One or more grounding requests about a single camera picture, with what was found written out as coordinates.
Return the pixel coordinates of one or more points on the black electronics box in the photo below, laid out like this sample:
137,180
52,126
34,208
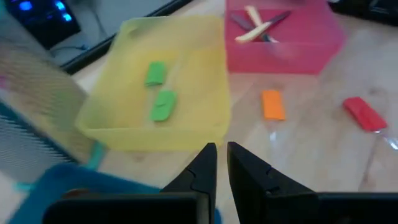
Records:
43,21

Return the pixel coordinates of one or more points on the yellow plastic bin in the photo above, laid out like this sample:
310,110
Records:
192,81

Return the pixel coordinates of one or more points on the pink plastic bin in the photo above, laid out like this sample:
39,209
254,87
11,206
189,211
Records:
280,59

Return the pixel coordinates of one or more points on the blue plastic bin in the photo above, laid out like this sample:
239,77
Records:
93,183

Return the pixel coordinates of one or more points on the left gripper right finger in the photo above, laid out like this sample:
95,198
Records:
258,193

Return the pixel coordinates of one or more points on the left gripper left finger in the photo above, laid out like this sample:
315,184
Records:
205,180

